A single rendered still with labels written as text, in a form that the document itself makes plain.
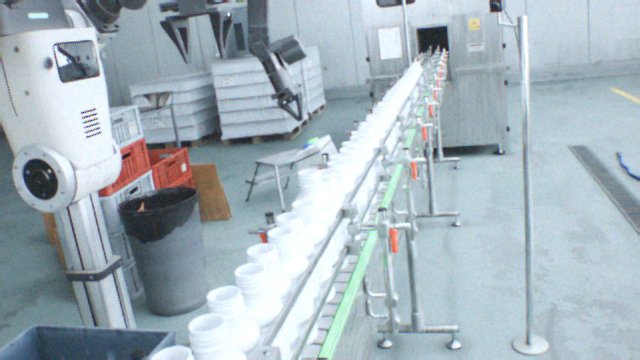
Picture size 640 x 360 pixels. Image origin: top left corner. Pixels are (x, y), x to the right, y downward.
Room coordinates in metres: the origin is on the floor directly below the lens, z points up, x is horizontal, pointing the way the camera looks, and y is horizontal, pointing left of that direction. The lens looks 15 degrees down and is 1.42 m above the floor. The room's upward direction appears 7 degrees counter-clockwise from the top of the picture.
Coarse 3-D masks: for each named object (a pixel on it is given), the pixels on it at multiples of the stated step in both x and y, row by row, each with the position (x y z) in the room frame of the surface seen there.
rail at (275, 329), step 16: (400, 112) 1.87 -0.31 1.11; (384, 144) 1.43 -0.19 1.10; (352, 192) 1.01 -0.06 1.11; (368, 208) 1.13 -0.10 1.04; (336, 224) 0.85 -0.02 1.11; (320, 256) 0.74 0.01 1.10; (304, 272) 0.67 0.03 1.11; (336, 272) 0.81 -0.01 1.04; (288, 304) 0.59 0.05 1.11; (320, 304) 0.71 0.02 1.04; (272, 336) 0.53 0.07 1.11; (304, 336) 0.63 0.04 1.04
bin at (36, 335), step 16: (32, 336) 0.93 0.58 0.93; (48, 336) 0.93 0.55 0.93; (64, 336) 0.92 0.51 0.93; (80, 336) 0.91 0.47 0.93; (96, 336) 0.90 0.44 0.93; (112, 336) 0.89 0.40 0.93; (128, 336) 0.88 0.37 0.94; (144, 336) 0.87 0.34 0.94; (160, 336) 0.86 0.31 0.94; (0, 352) 0.85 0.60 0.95; (16, 352) 0.88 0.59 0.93; (32, 352) 0.92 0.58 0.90; (48, 352) 0.93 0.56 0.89; (64, 352) 0.92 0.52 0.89; (80, 352) 0.91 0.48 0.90; (96, 352) 0.90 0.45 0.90; (112, 352) 0.89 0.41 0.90; (128, 352) 0.88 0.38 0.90
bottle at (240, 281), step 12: (252, 264) 0.60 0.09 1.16; (240, 276) 0.57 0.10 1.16; (252, 276) 0.57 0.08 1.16; (264, 276) 0.58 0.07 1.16; (240, 288) 0.57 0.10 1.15; (252, 288) 0.57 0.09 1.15; (264, 288) 0.57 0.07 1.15; (252, 300) 0.57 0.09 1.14; (264, 300) 0.57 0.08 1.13; (276, 300) 0.58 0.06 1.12; (252, 312) 0.56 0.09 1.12; (264, 312) 0.56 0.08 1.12; (276, 312) 0.57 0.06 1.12; (264, 324) 0.56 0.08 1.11; (264, 336) 0.56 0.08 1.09; (288, 348) 0.58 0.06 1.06
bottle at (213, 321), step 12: (192, 324) 0.47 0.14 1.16; (204, 324) 0.49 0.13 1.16; (216, 324) 0.49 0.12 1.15; (192, 336) 0.46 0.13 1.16; (204, 336) 0.45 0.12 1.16; (216, 336) 0.46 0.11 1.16; (228, 336) 0.47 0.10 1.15; (192, 348) 0.46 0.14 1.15; (204, 348) 0.45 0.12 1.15; (216, 348) 0.45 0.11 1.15; (228, 348) 0.46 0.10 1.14
